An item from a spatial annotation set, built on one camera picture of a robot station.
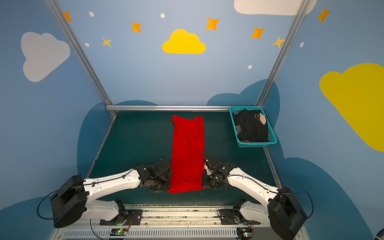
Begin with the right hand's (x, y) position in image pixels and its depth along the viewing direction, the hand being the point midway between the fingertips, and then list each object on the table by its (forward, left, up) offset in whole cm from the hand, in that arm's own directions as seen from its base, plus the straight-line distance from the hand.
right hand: (204, 183), depth 81 cm
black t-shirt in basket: (+38, -32, +7) cm, 51 cm away
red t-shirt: (+13, +10, -4) cm, 17 cm away
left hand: (-4, +17, -1) cm, 17 cm away
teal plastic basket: (+31, -45, +2) cm, 55 cm away
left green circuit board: (-24, +41, -4) cm, 47 cm away
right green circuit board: (-21, -20, -6) cm, 30 cm away
